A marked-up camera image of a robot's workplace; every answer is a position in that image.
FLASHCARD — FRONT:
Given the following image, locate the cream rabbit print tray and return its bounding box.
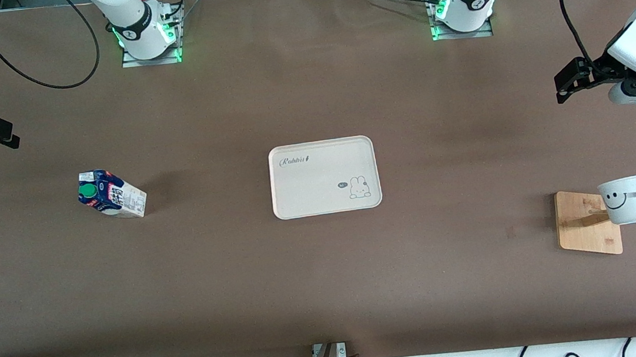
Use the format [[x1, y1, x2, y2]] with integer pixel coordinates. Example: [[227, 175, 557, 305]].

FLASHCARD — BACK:
[[266, 134, 384, 222]]

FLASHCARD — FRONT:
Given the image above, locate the wooden mug stand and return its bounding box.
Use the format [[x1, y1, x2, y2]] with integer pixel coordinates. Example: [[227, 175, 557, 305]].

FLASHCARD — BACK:
[[551, 160, 636, 261]]

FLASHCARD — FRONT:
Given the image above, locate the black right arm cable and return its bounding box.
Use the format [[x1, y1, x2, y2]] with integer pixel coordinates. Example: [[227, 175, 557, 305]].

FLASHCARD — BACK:
[[0, 0, 103, 96]]

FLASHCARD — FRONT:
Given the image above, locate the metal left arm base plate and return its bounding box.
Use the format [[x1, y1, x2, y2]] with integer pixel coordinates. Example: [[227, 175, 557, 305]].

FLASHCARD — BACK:
[[426, 0, 494, 43]]

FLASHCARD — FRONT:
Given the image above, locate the blue white milk carton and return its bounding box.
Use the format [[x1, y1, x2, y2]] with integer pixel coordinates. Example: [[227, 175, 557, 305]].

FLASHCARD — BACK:
[[76, 165, 149, 224]]

